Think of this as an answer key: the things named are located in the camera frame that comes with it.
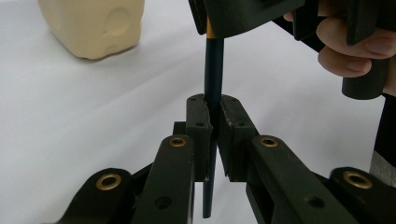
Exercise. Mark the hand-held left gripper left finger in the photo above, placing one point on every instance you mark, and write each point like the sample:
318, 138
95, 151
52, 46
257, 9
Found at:
174, 174

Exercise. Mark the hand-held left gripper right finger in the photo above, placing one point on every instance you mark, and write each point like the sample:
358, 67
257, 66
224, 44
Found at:
280, 180

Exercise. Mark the beige square cup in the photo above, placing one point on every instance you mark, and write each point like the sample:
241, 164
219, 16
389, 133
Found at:
93, 28

